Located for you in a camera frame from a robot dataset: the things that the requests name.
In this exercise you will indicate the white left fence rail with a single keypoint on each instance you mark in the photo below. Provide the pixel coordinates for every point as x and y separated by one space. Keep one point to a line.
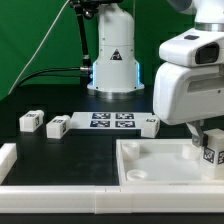
8 156

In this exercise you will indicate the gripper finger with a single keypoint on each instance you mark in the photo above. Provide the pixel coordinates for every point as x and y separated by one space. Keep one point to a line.
196 132

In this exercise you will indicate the white square tabletop part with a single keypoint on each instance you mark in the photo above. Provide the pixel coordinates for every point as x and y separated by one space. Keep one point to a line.
161 162

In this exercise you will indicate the white fence rail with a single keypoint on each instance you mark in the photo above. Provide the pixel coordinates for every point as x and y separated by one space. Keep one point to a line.
98 200
8 156

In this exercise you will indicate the white marker base plate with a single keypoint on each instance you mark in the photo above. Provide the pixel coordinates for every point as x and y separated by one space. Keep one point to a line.
108 120

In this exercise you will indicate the white front fence rail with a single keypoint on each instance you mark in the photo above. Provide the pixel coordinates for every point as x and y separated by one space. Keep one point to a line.
98 200

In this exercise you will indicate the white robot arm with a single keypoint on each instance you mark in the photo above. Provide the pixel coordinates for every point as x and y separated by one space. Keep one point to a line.
116 72

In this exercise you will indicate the black camera pole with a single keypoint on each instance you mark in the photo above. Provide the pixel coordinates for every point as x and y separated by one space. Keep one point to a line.
84 9

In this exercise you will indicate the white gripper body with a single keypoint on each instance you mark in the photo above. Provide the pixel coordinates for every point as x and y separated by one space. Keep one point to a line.
189 85

